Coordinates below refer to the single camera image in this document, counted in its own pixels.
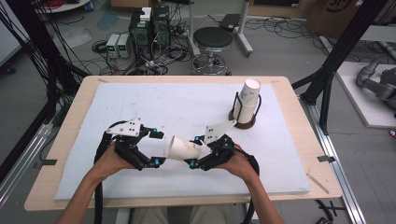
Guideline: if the person's left leg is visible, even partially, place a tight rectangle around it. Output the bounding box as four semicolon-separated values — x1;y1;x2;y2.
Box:
129;206;169;224

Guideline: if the person's leg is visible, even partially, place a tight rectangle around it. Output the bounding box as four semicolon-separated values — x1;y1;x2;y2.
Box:
189;204;235;224
129;206;169;224

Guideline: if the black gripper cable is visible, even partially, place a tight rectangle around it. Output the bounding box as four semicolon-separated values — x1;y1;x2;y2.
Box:
93;120;129;224
238;148;262;224

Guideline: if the black flat device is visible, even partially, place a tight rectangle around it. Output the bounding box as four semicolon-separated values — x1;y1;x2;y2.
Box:
219;13;243;33

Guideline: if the black wire cup holder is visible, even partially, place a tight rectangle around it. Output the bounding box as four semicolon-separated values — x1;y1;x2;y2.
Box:
228;91;262;131

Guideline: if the stack of white cups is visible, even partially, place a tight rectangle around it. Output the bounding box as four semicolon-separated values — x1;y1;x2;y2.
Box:
233;77;262;125

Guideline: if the aluminium floor rail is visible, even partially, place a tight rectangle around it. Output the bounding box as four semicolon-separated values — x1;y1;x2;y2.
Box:
298;95;369;224
0;122;54;209

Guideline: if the small white box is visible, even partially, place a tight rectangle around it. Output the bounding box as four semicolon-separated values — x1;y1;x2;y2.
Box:
139;7;153;22

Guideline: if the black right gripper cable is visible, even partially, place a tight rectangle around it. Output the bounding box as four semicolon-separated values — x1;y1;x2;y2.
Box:
238;148;262;224

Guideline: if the black tape strip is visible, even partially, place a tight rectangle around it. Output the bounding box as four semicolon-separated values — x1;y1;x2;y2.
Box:
33;159;58;170
317;154;337;164

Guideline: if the cardboard box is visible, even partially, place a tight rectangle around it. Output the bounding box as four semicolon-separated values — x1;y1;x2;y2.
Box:
305;0;396;39

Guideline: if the white floor board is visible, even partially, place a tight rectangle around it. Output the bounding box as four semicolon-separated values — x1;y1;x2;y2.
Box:
335;61;396;130

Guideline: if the person's left hand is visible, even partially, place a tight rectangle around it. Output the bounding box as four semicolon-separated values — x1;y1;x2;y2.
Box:
92;144;135;182

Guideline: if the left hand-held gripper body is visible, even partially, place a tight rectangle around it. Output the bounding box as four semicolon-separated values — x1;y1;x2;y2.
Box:
106;117;154;172

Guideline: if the person's right hand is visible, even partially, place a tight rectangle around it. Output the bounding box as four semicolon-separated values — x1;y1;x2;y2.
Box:
218;143;258;183

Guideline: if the white metal stand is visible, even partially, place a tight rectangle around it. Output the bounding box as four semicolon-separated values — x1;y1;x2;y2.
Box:
186;0;255;58

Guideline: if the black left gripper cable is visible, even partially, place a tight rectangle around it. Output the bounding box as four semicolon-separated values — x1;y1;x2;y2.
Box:
93;120;129;224

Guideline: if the grey bench power supply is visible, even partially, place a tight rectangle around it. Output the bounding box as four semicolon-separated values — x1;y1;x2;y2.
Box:
117;33;132;60
106;33;121;59

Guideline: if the black metal frame post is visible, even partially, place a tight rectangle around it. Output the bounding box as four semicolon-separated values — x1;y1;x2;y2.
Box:
0;0;92;185
291;0;390;135

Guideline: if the person's right leg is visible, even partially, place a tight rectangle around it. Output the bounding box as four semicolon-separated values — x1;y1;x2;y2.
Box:
189;204;235;224

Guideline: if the thin wooden stick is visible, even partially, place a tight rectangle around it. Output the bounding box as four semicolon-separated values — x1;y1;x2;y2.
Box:
305;173;331;195

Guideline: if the white foam mat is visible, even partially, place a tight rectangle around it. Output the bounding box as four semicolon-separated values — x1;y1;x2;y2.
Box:
54;81;312;202

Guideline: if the black round stool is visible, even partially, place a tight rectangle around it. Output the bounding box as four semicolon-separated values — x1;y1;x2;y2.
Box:
191;26;234;77

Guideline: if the black computer tower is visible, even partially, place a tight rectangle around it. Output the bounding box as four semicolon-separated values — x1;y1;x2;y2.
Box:
151;5;172;51
128;8;154;61

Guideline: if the single white paper cup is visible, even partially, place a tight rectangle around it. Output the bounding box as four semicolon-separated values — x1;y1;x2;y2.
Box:
163;134;213;162

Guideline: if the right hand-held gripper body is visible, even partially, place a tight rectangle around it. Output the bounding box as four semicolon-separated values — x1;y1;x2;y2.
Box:
199;119;241;172

